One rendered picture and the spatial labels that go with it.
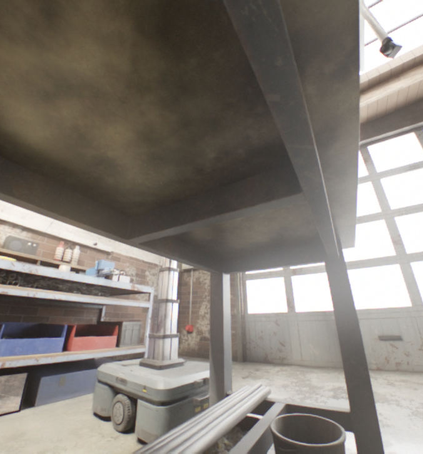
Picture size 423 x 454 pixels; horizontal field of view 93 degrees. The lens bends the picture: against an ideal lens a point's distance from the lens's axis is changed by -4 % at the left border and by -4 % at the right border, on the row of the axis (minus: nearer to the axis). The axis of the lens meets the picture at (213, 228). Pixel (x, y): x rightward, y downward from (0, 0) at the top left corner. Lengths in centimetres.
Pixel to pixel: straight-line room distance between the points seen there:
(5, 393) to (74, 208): 136
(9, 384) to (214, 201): 160
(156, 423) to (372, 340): 241
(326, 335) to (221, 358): 205
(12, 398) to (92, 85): 171
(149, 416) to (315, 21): 130
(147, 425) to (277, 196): 109
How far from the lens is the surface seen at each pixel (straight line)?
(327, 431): 92
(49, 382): 193
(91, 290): 194
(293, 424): 93
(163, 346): 144
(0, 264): 169
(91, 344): 198
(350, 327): 99
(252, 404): 98
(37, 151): 58
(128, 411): 137
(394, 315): 305
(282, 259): 107
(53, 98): 45
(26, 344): 179
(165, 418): 120
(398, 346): 306
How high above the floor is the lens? 52
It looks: 23 degrees up
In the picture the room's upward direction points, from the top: straight up
